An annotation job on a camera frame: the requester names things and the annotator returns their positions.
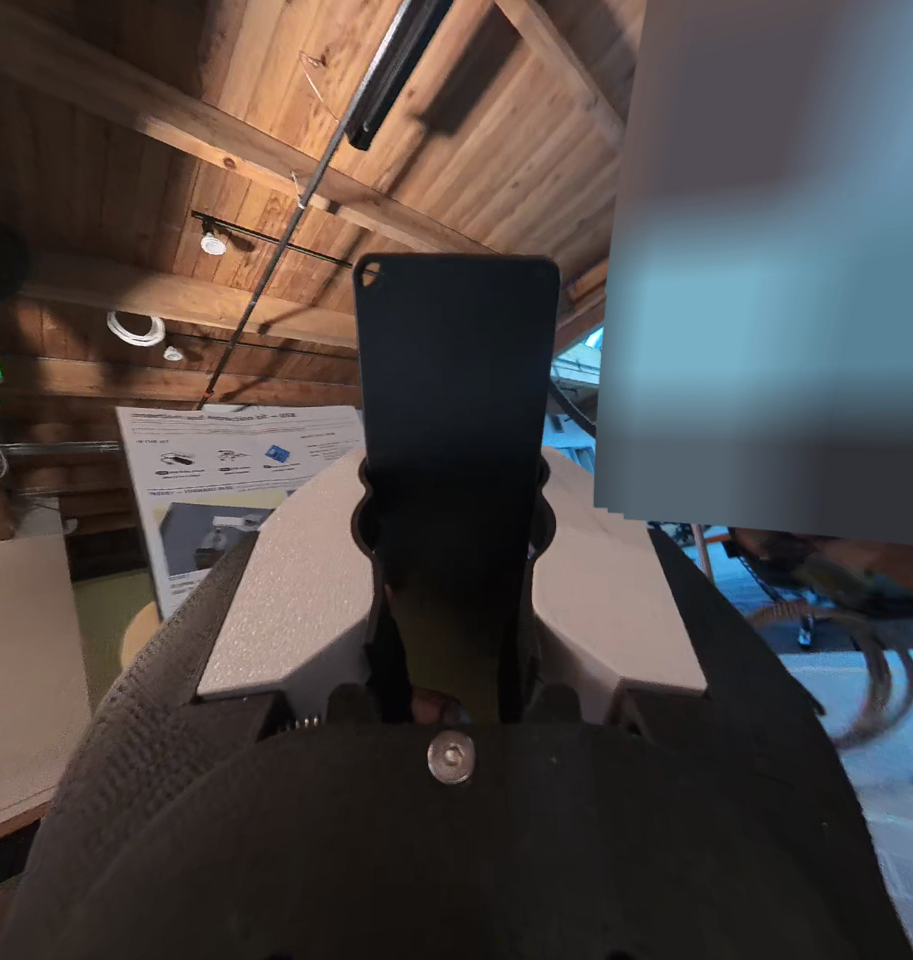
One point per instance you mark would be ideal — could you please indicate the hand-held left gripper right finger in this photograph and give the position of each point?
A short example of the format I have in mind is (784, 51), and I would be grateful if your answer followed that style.
(614, 600)

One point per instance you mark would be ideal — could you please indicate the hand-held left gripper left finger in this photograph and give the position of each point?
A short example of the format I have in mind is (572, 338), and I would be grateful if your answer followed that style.
(291, 600)

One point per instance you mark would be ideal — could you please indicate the long black usb hub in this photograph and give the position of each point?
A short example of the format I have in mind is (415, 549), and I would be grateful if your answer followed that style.
(456, 375)

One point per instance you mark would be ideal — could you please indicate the person's left hand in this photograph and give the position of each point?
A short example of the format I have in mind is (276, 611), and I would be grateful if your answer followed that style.
(438, 706)

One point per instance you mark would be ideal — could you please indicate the printed instruction board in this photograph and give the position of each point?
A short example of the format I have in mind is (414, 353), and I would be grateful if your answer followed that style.
(201, 450)

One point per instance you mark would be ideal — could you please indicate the white ceiling spot lamp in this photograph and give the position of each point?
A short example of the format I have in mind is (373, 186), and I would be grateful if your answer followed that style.
(213, 241)
(173, 352)

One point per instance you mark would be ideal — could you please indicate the metal ceiling pipe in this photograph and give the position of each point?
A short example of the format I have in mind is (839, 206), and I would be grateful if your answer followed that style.
(282, 259)

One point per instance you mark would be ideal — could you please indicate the black linear ceiling light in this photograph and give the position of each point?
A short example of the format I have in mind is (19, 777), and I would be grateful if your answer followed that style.
(385, 90)

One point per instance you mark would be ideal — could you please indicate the black light track rail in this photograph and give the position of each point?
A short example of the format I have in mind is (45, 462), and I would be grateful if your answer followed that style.
(291, 247)

